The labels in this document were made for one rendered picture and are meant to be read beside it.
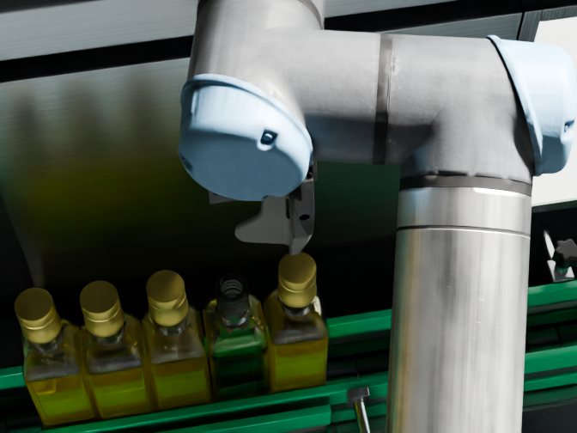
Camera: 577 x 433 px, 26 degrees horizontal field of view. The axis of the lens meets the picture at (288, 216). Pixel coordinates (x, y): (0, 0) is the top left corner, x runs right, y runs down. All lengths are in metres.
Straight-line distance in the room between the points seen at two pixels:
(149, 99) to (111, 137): 0.06
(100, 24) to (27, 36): 0.06
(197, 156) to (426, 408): 0.18
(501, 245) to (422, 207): 0.05
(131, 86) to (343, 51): 0.39
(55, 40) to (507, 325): 0.49
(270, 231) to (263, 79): 0.31
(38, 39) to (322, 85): 0.38
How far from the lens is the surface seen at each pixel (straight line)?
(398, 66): 0.69
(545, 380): 1.36
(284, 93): 0.69
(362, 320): 1.31
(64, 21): 1.01
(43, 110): 1.08
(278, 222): 0.97
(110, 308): 1.10
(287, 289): 1.11
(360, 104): 0.69
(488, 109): 0.69
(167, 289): 1.10
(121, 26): 1.01
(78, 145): 1.12
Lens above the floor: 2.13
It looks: 58 degrees down
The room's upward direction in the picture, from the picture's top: straight up
